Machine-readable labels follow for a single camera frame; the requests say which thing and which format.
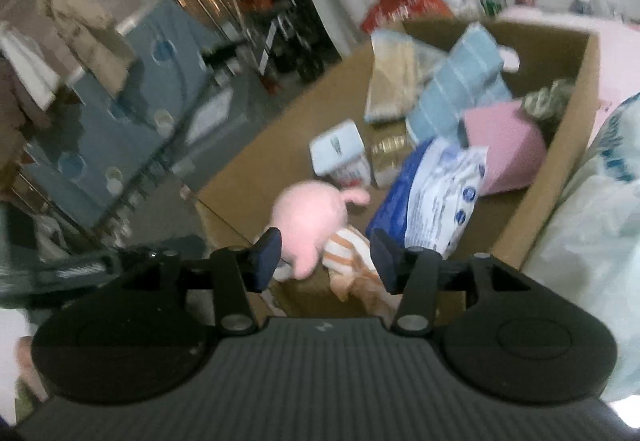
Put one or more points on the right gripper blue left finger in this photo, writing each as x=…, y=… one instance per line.
x=235, y=273

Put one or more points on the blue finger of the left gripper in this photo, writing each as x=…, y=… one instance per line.
x=47, y=282

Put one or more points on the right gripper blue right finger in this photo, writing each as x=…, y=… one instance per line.
x=413, y=275

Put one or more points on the blue white diaper pack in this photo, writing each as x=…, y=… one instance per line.
x=433, y=197

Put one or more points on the orange striped towel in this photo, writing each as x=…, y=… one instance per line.
x=352, y=274

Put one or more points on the pink plush toy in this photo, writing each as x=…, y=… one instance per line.
x=307, y=214

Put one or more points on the white blue plastic bag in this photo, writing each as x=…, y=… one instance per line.
x=589, y=251

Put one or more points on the green white knotted towel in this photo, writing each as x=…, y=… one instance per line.
x=548, y=104

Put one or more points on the gold carton box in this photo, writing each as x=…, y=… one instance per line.
x=387, y=157

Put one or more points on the blue circle-pattern cloth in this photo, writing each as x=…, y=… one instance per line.
x=97, y=147

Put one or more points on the brown cardboard box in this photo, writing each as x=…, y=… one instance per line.
x=240, y=196

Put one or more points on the white square tissue pack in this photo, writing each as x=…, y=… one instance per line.
x=339, y=154

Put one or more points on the pink folded cloth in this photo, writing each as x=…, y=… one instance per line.
x=515, y=146

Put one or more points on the light blue striped towel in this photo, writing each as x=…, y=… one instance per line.
x=469, y=77

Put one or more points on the beige blue tissue pack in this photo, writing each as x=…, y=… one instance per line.
x=402, y=67

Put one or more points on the black stroller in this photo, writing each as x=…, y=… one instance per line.
x=286, y=43

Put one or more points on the orange red snack bag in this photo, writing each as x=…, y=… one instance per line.
x=384, y=12

